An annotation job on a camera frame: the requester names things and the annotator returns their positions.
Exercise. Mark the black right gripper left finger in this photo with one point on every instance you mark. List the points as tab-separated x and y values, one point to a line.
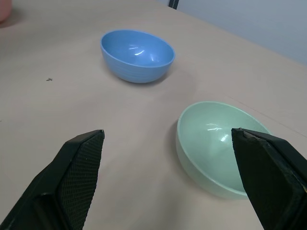
72	182

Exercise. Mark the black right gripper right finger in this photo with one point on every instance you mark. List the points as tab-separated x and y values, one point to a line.
271	182

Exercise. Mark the green plastic bowl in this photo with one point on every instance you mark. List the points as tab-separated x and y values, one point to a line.
204	143

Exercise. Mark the blue plastic bowl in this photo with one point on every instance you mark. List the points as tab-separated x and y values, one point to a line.
136	56

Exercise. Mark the red plastic bowl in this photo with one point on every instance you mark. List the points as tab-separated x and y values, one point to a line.
3	9

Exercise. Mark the black post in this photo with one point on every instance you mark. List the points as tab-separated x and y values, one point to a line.
173	3

